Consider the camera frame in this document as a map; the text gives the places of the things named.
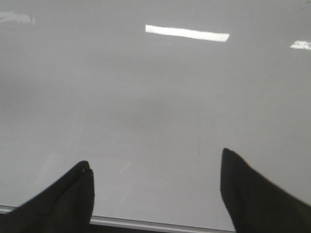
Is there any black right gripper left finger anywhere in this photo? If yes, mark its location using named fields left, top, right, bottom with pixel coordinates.
left=0, top=161, right=95, bottom=233

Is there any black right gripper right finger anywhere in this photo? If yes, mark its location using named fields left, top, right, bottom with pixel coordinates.
left=220, top=148, right=311, bottom=233

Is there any white whiteboard with aluminium frame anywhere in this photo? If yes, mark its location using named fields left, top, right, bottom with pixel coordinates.
left=0, top=0, right=311, bottom=231

